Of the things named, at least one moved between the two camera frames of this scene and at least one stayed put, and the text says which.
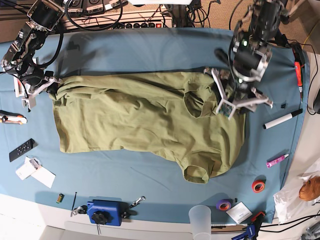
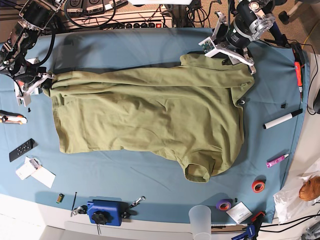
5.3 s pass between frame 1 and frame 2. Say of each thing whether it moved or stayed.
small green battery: stayed
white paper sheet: stayed
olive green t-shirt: moved
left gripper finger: moved
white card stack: stayed
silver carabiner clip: stayed
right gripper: moved
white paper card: stayed
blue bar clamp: stayed
